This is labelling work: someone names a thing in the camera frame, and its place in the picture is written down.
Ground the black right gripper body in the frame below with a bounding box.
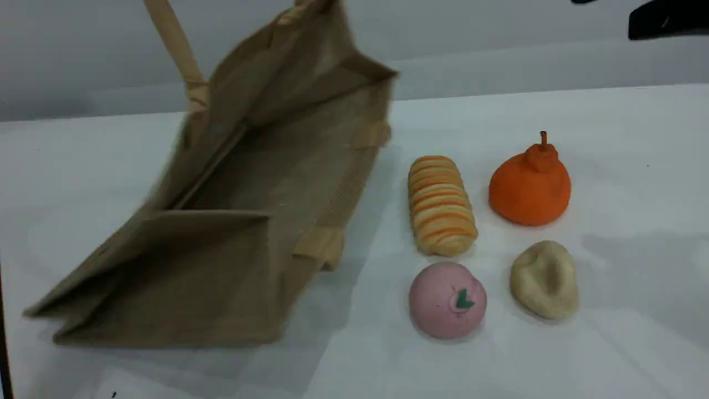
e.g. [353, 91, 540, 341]
[628, 0, 709, 41]

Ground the pale yellow egg yolk pastry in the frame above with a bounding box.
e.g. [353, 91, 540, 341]
[509, 240, 580, 321]

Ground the long striped orange bread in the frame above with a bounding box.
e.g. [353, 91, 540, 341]
[408, 155, 479, 258]

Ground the brown burlap tote bag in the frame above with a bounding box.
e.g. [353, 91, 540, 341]
[22, 0, 399, 350]

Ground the orange pear shaped pastry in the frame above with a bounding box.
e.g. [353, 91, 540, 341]
[488, 131, 572, 227]

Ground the pink peach shaped bun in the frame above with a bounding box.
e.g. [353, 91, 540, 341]
[408, 262, 488, 340]

